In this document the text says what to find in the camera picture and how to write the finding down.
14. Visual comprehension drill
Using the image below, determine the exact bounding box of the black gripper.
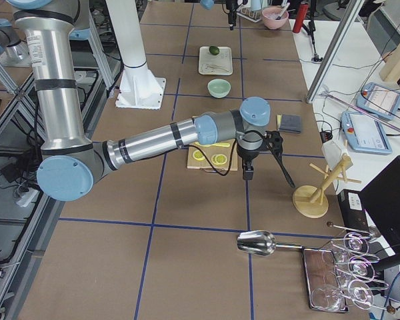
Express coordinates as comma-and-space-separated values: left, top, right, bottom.
237, 141, 265, 181

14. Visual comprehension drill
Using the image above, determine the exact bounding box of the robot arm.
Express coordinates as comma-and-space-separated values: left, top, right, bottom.
11, 1, 271, 201

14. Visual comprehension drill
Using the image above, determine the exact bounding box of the mint green bowl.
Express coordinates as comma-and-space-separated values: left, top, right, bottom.
207, 79, 231, 99

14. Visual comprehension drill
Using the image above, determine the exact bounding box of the pink ice bowl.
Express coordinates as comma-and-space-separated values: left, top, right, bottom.
261, 7, 289, 30

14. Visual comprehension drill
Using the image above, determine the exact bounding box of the yellow plastic knife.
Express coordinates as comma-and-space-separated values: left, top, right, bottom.
195, 142, 231, 148

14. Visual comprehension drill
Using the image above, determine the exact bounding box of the lower lemon slice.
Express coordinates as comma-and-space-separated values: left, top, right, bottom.
211, 153, 228, 165

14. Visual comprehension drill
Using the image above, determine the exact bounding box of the lemon slice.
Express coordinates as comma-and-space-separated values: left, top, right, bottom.
192, 149, 205, 161
211, 153, 228, 165

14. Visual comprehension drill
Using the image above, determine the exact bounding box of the upper lemon slice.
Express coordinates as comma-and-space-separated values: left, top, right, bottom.
192, 149, 205, 161

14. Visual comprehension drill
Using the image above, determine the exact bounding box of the grey folded cloth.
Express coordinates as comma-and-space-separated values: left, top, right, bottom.
277, 114, 302, 133

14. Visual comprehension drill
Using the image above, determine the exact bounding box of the wooden mug tree stand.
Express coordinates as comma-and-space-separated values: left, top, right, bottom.
292, 153, 361, 219

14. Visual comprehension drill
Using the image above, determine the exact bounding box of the metal scoop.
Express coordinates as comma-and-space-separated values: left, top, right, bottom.
237, 230, 303, 256

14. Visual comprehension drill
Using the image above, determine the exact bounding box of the cream bear serving tray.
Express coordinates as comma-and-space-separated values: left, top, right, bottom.
198, 46, 233, 76

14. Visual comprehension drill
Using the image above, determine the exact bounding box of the near teach pendant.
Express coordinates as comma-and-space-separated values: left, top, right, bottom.
341, 111, 393, 155

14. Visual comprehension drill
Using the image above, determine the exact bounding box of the teach pendant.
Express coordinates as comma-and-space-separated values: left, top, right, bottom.
356, 82, 400, 120
341, 111, 393, 155

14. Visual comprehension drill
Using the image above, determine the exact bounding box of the far teach pendant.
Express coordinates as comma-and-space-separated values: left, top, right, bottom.
356, 82, 400, 120

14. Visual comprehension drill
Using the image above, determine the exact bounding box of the black monitor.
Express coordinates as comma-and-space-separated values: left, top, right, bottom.
359, 155, 400, 269

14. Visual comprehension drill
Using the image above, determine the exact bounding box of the red cylinder bottle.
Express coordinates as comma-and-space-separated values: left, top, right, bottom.
292, 1, 309, 33

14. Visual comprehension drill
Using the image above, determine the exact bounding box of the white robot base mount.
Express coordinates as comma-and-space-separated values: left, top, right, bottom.
106, 0, 166, 110

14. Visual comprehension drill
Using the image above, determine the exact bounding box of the aluminium frame post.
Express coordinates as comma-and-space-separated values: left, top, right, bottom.
306, 0, 365, 104

